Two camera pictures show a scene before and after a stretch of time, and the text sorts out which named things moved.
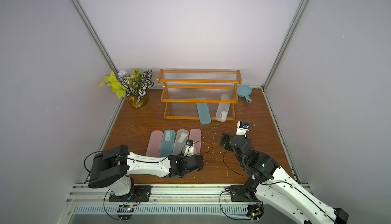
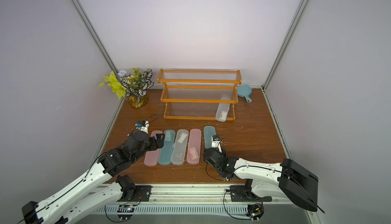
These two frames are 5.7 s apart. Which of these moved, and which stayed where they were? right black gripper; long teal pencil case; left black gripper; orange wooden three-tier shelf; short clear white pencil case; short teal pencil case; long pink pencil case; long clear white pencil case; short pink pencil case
Moved: left black gripper; right black gripper; short teal pencil case
Stayed: short clear white pencil case; long clear white pencil case; long teal pencil case; short pink pencil case; long pink pencil case; orange wooden three-tier shelf
